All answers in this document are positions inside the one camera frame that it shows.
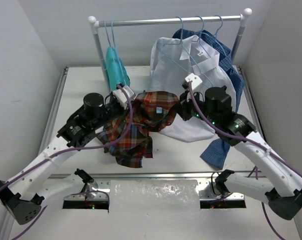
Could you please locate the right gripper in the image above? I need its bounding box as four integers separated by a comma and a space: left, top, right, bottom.
171, 87, 217, 125

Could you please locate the red plaid shirt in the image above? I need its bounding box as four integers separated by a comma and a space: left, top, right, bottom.
104, 91, 179, 168

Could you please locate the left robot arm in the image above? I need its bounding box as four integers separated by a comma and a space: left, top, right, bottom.
0, 89, 134, 225

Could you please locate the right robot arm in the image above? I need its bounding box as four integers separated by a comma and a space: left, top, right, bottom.
178, 83, 302, 220

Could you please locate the blue checked shirt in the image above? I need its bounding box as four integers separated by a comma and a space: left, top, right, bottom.
171, 28, 246, 169

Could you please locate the blue hanger white shirt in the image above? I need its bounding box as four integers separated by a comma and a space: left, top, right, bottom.
189, 15, 211, 76

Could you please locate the white clothes rack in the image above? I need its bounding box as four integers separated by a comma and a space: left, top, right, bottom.
88, 8, 252, 83

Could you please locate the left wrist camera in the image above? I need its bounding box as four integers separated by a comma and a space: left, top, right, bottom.
112, 85, 136, 109

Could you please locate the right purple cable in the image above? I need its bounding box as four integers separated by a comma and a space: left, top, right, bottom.
187, 80, 302, 240

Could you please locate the purple cable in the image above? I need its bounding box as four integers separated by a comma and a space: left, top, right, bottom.
0, 84, 134, 240
187, 80, 302, 240

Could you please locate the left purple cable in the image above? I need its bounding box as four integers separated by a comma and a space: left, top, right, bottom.
0, 84, 134, 240

